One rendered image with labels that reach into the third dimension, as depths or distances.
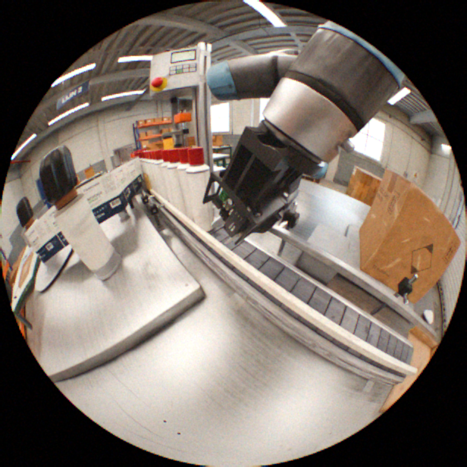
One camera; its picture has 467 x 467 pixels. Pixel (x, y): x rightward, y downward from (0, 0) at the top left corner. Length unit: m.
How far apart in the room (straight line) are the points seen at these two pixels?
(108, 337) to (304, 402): 0.36
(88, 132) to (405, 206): 8.30
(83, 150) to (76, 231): 7.68
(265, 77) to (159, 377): 0.47
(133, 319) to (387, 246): 0.56
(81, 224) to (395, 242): 0.66
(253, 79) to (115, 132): 7.98
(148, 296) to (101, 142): 7.80
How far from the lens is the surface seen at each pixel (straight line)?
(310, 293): 0.28
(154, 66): 0.61
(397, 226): 0.40
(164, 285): 0.28
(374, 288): 0.26
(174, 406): 0.31
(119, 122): 8.25
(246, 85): 0.23
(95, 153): 7.93
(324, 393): 0.34
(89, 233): 0.33
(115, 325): 0.31
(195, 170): 0.29
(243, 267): 0.24
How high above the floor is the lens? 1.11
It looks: 40 degrees down
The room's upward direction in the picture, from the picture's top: straight up
